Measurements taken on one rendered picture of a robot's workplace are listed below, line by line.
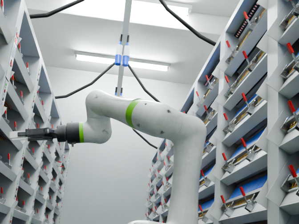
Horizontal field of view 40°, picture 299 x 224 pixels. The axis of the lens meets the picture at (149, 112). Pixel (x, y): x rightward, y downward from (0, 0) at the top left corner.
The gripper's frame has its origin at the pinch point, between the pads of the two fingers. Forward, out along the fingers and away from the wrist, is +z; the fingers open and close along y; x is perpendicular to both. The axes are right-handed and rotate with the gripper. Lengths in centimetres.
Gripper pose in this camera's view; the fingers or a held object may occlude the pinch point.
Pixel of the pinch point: (18, 135)
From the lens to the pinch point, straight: 187.6
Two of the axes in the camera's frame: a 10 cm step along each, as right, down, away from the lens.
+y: -0.9, 3.1, 9.5
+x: -0.8, -9.5, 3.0
